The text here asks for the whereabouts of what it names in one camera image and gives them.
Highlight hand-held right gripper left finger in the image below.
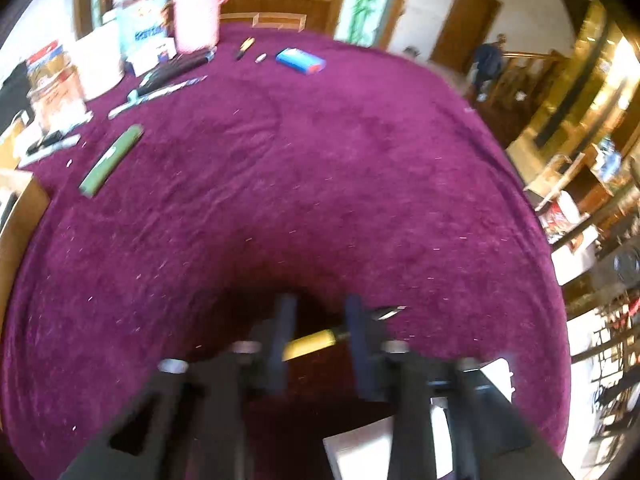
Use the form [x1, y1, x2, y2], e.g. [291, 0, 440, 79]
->
[59, 294, 298, 480]

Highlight small white box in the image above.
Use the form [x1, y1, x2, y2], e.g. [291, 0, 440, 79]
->
[125, 40, 178, 77]

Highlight wooden cabinet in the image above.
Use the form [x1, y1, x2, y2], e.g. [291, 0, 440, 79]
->
[220, 0, 346, 36]

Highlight cardboard box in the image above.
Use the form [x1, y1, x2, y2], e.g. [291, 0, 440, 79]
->
[0, 167, 52, 331]

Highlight wooden stair railing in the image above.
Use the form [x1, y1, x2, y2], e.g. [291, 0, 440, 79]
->
[480, 50, 571, 146]

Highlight purple tablecloth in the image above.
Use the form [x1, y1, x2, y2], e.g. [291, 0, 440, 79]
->
[0, 22, 573, 480]

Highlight blue white carton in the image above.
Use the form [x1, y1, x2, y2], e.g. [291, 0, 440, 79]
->
[115, 0, 168, 58]

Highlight yellow handled craft knife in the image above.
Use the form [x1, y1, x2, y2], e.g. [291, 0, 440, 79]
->
[284, 305, 408, 362]

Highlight blue rectangular pack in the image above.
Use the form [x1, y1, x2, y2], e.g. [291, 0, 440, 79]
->
[275, 47, 327, 76]

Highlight small white cube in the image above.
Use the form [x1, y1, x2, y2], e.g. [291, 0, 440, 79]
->
[477, 357, 513, 401]

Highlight wooden door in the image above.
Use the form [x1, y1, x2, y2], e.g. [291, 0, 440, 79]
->
[430, 0, 502, 61]

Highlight gold jar with red lid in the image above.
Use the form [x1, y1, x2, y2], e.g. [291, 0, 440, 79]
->
[24, 44, 81, 93]

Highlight black marker green cap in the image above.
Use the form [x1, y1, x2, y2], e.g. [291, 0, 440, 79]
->
[142, 50, 217, 86]

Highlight black gold pen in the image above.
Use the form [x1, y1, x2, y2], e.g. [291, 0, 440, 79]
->
[26, 130, 63, 156]

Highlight green stick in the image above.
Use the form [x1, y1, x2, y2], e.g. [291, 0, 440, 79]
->
[79, 125, 145, 197]

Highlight clear plastic pen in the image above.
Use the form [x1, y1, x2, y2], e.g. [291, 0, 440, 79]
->
[17, 134, 82, 168]

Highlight tall white box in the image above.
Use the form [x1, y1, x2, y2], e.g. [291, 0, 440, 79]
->
[70, 25, 126, 101]

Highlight golden partition frame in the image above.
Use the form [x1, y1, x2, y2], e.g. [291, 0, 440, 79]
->
[505, 0, 640, 161]

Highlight white paper box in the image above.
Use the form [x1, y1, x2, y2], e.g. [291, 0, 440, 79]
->
[322, 395, 453, 480]

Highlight metal tin can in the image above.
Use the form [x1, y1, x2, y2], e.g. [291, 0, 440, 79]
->
[27, 82, 93, 136]

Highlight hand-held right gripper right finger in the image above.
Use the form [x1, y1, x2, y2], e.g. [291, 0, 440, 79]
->
[345, 293, 576, 480]

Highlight jar in pink knit sleeve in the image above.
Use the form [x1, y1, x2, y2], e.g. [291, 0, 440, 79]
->
[172, 0, 223, 55]

